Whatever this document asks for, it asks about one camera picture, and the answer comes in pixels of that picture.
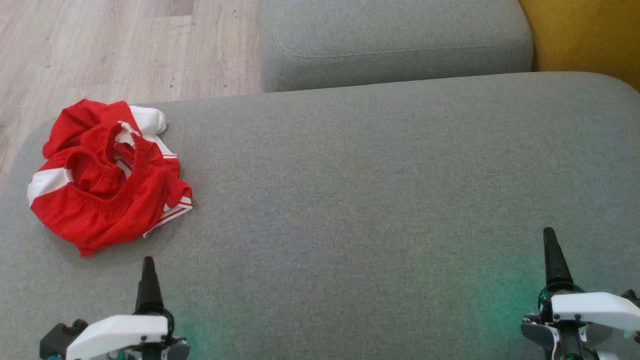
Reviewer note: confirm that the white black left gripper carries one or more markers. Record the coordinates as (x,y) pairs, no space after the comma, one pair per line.
(120,335)

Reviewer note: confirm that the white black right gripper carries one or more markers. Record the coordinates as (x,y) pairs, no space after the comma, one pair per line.
(595,310)

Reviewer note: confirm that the red and white shirt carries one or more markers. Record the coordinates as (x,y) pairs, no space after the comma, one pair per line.
(148,120)

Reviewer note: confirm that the grey sofa seat cushion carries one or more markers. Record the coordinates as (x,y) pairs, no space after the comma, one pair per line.
(375,200)

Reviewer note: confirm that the yellow fabric cushion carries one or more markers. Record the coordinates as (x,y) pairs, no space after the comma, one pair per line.
(585,35)

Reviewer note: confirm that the grey sofa back cushion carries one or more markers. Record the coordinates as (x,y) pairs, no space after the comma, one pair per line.
(400,40)

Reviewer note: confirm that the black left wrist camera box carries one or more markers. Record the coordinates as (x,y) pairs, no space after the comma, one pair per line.
(57,337)

